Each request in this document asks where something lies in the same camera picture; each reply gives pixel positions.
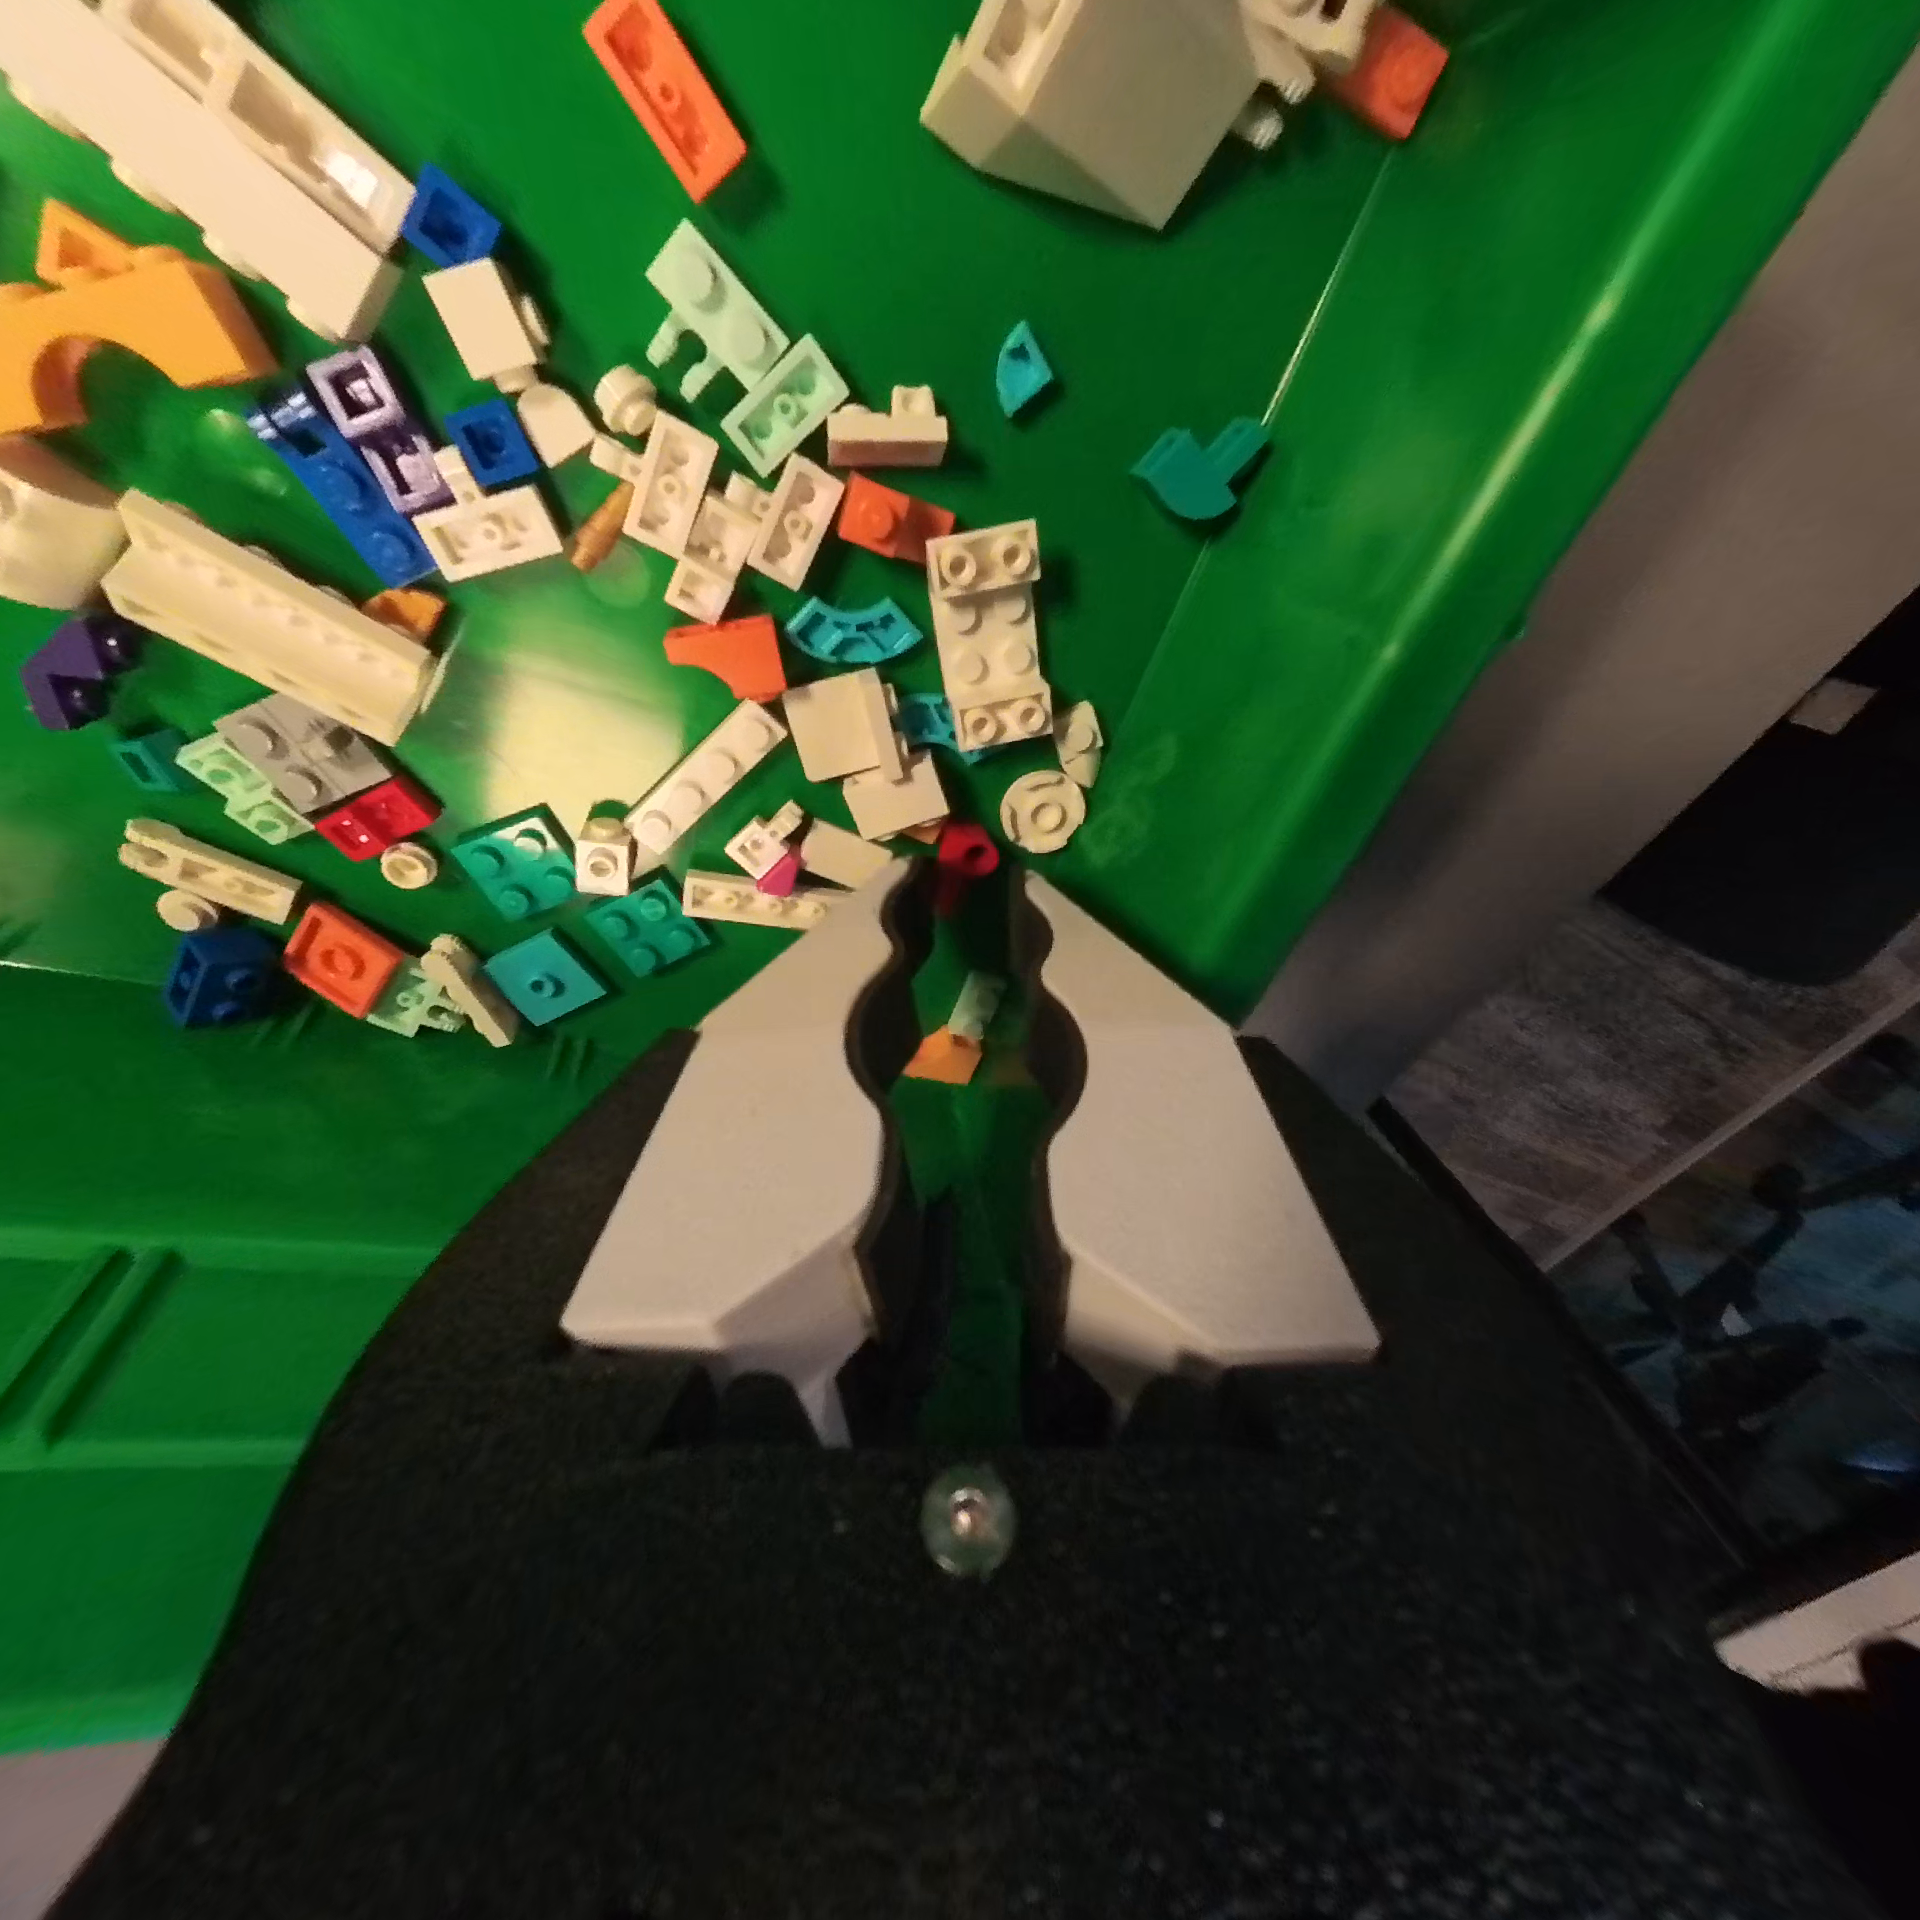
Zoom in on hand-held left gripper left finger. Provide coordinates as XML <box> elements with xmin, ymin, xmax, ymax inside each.
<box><xmin>562</xmin><ymin>863</ymin><xmax>910</xmax><ymax>1438</ymax></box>

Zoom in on black office chair base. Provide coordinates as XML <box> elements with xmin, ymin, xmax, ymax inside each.
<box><xmin>1559</xmin><ymin>1157</ymin><xmax>1920</xmax><ymax>1518</ymax></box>

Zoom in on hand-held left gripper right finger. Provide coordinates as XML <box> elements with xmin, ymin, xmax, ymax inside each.
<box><xmin>1025</xmin><ymin>876</ymin><xmax>1379</xmax><ymax>1427</ymax></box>

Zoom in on pile of mixed lego bricks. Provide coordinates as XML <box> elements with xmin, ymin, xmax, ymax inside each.
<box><xmin>0</xmin><ymin>0</ymin><xmax>1452</xmax><ymax>1083</ymax></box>

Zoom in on black object with white tag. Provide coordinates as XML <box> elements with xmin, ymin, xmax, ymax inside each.
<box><xmin>1596</xmin><ymin>597</ymin><xmax>1920</xmax><ymax>989</ymax></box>

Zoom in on green plastic bin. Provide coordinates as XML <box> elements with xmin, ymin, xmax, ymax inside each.
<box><xmin>0</xmin><ymin>0</ymin><xmax>1920</xmax><ymax>1757</ymax></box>

